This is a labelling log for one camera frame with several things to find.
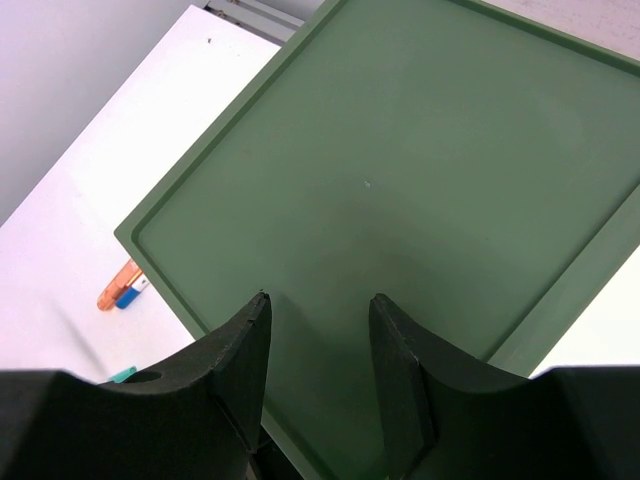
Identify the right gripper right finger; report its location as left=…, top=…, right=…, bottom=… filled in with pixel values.
left=369, top=294, right=639, bottom=479

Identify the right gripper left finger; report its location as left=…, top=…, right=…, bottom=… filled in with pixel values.
left=1, top=293, right=272, bottom=479

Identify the teal capped white pen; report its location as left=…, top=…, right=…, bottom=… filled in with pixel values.
left=107, top=366, right=137, bottom=384

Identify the blue capped marker left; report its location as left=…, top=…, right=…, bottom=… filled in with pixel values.
left=115, top=275, right=149, bottom=310

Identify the green top drawer unit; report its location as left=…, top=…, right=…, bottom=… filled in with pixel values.
left=115, top=1, right=639, bottom=479

